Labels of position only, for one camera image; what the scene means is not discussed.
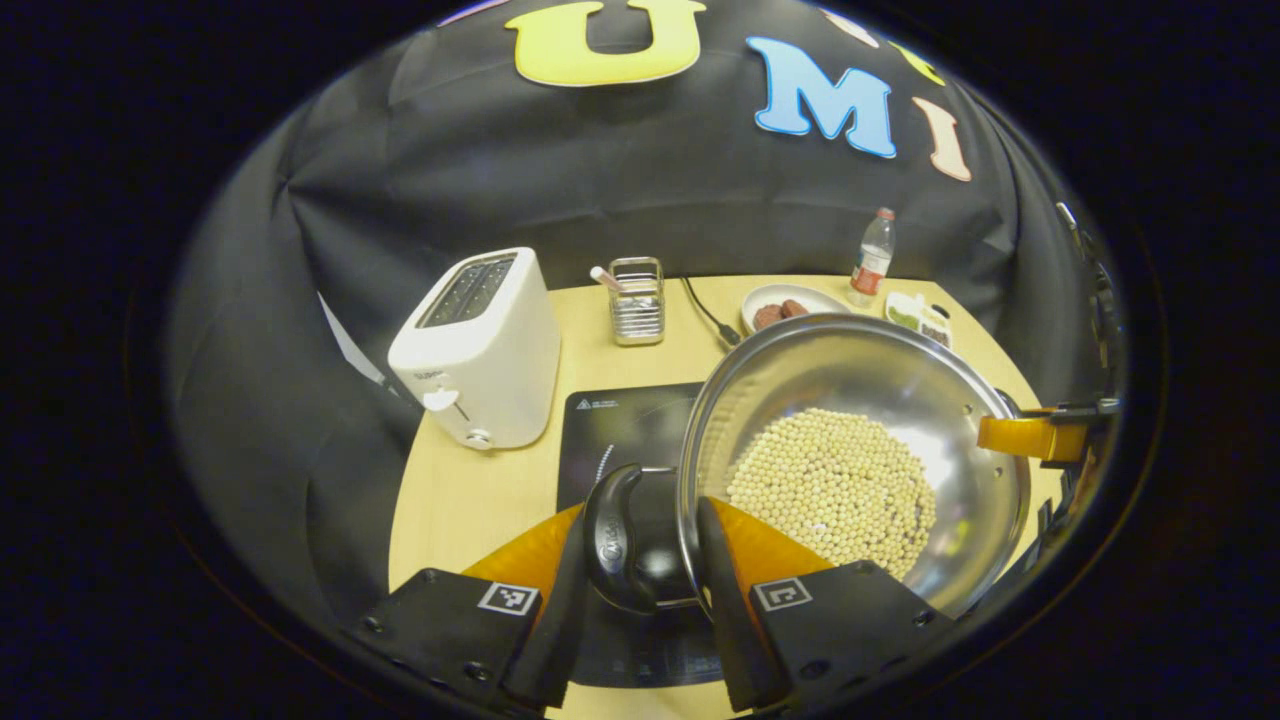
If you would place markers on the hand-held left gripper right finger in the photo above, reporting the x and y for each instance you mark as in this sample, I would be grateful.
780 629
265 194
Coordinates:
735 630

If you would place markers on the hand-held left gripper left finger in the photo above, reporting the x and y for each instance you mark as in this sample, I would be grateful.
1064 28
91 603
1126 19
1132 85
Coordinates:
555 640

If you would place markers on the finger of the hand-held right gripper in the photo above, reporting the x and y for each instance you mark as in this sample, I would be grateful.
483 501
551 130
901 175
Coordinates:
1030 438

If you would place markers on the stainless steel pot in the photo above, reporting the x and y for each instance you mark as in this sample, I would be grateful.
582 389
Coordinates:
850 370

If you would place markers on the black induction cooktop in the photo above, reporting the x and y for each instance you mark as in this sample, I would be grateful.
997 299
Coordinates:
620 430

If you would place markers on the green mung bean portion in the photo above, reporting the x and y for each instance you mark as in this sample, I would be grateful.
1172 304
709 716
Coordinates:
902 317

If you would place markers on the large soybean pile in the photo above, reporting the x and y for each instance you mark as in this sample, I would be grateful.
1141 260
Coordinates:
830 480

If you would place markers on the white divided dish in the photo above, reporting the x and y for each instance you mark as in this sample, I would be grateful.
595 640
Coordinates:
905 299

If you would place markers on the clear plastic water bottle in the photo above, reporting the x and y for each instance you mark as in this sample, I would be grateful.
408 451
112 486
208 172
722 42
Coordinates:
870 265

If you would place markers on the brown meat slice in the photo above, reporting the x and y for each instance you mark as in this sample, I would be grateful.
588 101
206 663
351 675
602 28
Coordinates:
794 309
768 317

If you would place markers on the white round plate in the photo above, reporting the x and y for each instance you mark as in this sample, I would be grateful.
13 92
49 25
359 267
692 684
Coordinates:
775 292

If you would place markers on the white toaster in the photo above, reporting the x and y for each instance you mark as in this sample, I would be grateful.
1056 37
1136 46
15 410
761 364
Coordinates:
490 350

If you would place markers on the pink stick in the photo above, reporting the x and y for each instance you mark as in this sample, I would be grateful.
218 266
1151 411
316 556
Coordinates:
605 277

